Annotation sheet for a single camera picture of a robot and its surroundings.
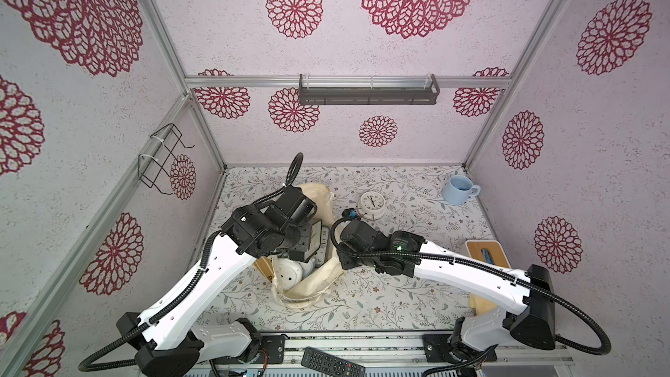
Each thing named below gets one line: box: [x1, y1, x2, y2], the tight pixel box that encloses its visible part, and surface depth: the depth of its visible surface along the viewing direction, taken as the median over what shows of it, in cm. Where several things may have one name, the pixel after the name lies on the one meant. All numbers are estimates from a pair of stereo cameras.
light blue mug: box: [442, 174, 481, 206], surface depth 108 cm
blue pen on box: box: [480, 247, 496, 265], surface depth 91 cm
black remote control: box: [300, 346, 367, 377], surface depth 71 cm
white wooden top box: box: [464, 239, 512, 269], surface depth 91 cm
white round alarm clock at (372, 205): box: [357, 190, 387, 221], surface depth 105 cm
